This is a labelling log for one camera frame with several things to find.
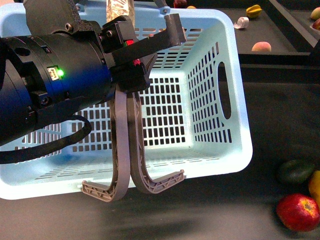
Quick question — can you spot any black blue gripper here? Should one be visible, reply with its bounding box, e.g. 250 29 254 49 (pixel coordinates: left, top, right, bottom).
0 0 158 145

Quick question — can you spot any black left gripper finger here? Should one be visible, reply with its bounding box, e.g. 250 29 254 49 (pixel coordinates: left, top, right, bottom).
117 13 186 65

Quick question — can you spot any red yellow mango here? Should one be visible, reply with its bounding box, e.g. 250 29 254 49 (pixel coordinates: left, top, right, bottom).
187 5 197 9

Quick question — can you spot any dark purple fruit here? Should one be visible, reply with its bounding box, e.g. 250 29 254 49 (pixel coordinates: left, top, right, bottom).
173 0 188 9

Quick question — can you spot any crumpled white tape piece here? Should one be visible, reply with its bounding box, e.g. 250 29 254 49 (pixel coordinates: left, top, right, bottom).
233 17 250 30

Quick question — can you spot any small yellow star fruit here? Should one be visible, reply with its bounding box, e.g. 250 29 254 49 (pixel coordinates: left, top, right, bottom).
246 4 262 19

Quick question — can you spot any pink peach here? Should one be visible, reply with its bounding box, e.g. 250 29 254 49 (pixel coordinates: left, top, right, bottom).
251 41 272 52

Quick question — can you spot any green avocado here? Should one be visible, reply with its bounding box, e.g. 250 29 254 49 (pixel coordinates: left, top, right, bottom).
276 159 315 184

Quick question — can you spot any red apple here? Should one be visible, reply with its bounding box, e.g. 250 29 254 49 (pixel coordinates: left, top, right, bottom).
276 193 320 232

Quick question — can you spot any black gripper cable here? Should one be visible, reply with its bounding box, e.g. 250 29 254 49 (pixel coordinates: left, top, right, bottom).
0 114 93 165

